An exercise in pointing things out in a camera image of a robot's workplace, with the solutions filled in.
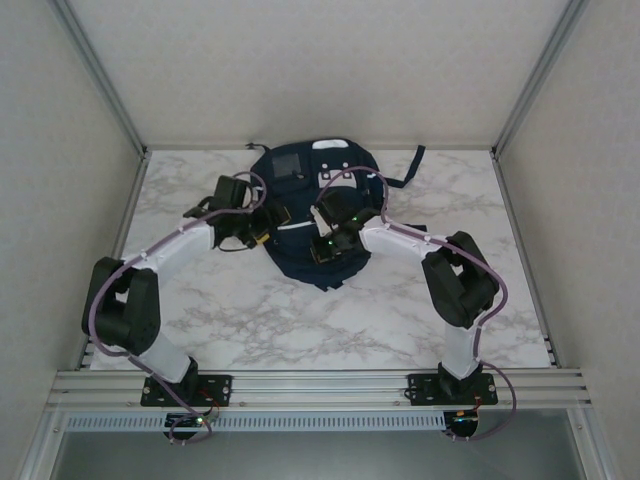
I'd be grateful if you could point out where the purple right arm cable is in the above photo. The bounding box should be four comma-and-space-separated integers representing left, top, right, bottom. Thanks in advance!
317, 164, 517, 444

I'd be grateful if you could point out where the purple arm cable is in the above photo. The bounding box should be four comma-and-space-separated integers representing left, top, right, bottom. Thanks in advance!
79, 170, 269, 446
317, 164, 517, 444

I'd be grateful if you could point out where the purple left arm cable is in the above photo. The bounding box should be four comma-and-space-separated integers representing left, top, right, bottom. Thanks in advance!
79, 170, 269, 446

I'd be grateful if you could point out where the navy blue backpack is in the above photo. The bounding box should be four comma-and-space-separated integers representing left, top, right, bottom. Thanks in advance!
245, 139, 427, 294

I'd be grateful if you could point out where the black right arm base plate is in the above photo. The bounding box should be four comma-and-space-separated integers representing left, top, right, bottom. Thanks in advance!
407, 372, 500, 407

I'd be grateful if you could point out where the aluminium frame post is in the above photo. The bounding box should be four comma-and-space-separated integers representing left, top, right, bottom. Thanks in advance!
49, 0, 151, 159
490, 0, 591, 157

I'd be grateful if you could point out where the white slotted cable duct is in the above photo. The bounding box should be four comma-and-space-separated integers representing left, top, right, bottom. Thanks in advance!
66, 412, 446, 432

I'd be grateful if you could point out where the aluminium mounting rail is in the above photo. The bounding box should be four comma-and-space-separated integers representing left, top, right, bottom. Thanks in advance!
47, 368, 594, 412

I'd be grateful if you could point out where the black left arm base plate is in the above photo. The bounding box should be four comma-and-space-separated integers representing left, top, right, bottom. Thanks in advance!
141, 372, 235, 407

